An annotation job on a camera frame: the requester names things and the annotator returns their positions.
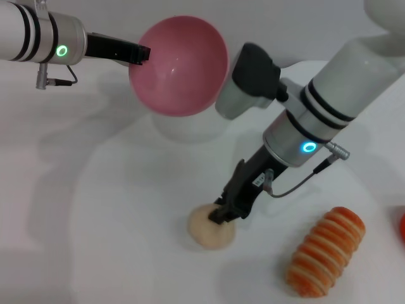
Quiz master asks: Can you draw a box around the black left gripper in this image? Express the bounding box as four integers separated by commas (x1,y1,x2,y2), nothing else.
84,31,152,67

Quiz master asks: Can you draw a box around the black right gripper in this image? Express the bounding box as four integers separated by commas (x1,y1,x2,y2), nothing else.
208,145,289,226

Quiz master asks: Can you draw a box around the beige toy potato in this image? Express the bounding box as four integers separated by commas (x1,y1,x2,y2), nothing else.
188,203,237,248

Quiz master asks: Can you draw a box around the pink bowl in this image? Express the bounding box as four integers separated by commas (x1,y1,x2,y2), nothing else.
128,15,230,118

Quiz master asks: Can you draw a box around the orange striped bread loaf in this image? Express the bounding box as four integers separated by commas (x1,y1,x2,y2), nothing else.
285,206,367,298

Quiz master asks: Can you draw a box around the red round object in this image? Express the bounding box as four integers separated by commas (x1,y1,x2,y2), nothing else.
397,205,405,244

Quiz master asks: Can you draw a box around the right arm connector cable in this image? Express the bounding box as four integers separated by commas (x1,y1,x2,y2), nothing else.
263,141,351,199

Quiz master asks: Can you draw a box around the arm connector cable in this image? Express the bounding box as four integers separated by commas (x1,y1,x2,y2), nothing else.
34,63,79,91
263,141,351,199

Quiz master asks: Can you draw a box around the left arm connector cable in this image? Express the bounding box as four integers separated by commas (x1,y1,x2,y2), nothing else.
34,63,79,91

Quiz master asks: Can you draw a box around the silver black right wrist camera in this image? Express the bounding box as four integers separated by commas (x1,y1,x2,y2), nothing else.
215,41,289,120

